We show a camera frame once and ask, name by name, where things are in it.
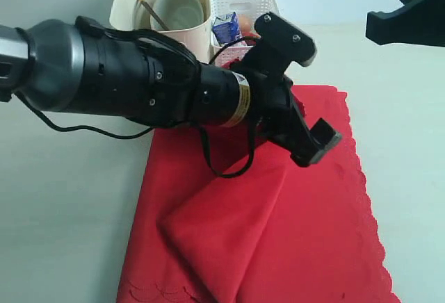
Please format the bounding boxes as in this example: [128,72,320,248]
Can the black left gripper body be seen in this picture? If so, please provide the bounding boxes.
[239,42,306,150]

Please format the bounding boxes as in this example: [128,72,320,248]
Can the red toy shrimp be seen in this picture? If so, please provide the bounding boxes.
[242,31,261,39]

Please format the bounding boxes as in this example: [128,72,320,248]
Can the red table cloth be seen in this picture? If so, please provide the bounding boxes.
[116,85,398,302]

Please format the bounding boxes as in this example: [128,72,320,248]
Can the brown egg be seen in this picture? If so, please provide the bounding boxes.
[238,14,252,33]

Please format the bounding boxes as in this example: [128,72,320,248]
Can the blue milk carton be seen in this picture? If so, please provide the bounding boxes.
[211,12,242,46]

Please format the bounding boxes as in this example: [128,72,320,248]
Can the white ceramic bowl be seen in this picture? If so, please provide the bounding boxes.
[152,0,204,31]

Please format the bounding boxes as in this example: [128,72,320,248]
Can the steel cup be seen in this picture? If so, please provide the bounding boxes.
[133,0,152,30]

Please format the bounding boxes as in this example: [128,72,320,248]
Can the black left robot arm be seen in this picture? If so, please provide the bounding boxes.
[1,12,341,167]

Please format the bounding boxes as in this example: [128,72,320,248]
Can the white perforated basket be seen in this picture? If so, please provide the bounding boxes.
[210,0,280,66]

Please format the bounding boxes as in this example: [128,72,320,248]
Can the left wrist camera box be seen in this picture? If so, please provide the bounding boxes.
[254,12,317,67]

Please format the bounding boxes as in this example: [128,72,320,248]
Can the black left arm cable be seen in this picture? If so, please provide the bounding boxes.
[20,37,265,179]

